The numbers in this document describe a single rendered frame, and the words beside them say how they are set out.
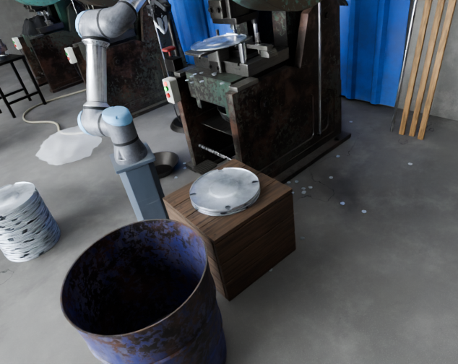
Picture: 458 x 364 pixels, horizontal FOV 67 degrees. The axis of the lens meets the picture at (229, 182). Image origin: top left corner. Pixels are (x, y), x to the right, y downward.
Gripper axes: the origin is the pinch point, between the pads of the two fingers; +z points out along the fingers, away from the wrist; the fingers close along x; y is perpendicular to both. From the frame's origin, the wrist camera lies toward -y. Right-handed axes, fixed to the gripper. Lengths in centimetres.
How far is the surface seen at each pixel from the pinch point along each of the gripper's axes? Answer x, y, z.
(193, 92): 1.2, -17.9, 31.5
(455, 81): -138, -103, 59
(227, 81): 1, -50, 20
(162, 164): 17, 17, 84
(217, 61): -4.8, -36.9, 13.7
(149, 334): 94, -124, 39
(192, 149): 7, -11, 68
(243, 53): -9, -52, 9
